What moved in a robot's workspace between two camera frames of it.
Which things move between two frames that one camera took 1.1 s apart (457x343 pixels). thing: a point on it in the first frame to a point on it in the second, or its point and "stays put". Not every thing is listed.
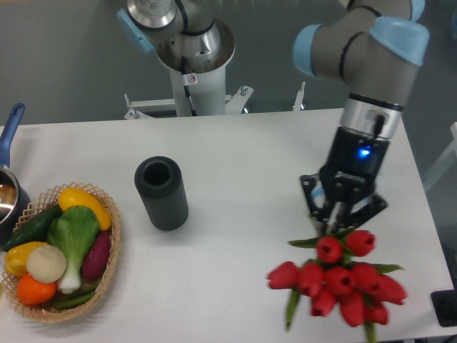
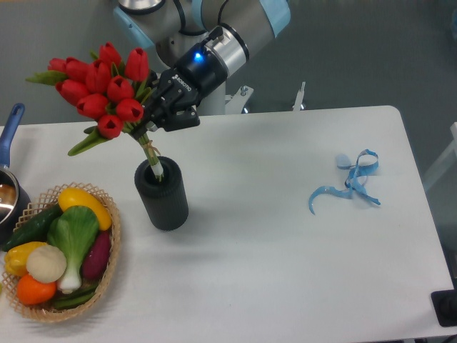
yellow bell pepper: (16, 257) stays put
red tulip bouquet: (363, 291) to (106, 89)
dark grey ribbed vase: (161, 182) stays put
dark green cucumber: (35, 229) stays put
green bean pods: (68, 300) stays put
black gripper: (348, 181) to (181, 88)
